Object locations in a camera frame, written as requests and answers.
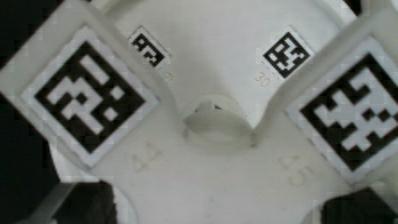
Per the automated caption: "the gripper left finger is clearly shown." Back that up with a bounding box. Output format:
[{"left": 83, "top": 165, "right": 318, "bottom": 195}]
[{"left": 16, "top": 181, "right": 117, "bottom": 224}]

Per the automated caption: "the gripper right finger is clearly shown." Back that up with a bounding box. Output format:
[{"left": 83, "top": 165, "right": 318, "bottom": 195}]
[{"left": 320, "top": 188, "right": 398, "bottom": 224}]

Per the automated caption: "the white cross-shaped table base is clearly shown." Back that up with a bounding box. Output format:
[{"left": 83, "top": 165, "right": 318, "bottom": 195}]
[{"left": 0, "top": 0, "right": 398, "bottom": 224}]

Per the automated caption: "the white round table top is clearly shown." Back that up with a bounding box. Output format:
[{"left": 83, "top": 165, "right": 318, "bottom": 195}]
[{"left": 46, "top": 0, "right": 364, "bottom": 188}]

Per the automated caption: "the white cylindrical table leg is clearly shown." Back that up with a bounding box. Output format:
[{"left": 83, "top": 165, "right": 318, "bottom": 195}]
[{"left": 183, "top": 94, "right": 256, "bottom": 148}]

